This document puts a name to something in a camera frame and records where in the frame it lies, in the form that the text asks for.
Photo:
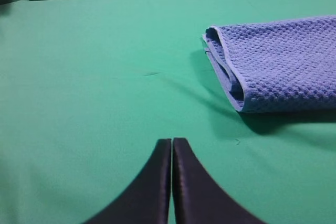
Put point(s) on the green table cover cloth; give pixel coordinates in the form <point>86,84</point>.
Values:
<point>89,86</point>

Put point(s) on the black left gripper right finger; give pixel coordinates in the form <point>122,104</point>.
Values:
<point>197,197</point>

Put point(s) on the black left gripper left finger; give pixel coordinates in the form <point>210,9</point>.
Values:
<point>147,198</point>

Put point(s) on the blue waffle-weave towel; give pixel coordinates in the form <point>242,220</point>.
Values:
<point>282,66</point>

